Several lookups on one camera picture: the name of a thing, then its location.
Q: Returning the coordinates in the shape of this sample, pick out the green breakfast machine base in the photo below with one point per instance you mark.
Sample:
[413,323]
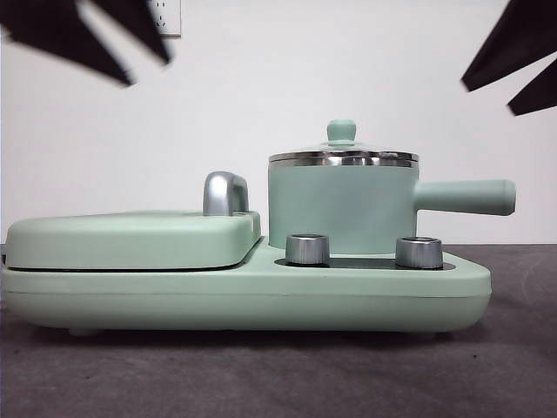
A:
[243,300]

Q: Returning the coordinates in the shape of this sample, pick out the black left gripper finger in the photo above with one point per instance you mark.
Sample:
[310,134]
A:
[139,26]
[56,30]

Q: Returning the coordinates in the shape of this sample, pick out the white wall socket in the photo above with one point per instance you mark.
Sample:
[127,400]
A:
[167,17]

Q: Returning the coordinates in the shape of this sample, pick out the glass pot lid green knob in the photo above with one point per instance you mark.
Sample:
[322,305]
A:
[341,130]

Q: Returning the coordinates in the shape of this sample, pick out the black control panel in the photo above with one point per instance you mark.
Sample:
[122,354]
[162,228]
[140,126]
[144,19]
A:
[361,262]

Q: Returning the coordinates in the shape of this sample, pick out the silver control knob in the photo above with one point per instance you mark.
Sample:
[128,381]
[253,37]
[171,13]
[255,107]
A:
[418,252]
[306,250]

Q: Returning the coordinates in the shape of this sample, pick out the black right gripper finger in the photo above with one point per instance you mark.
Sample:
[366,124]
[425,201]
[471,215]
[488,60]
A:
[539,96]
[522,39]

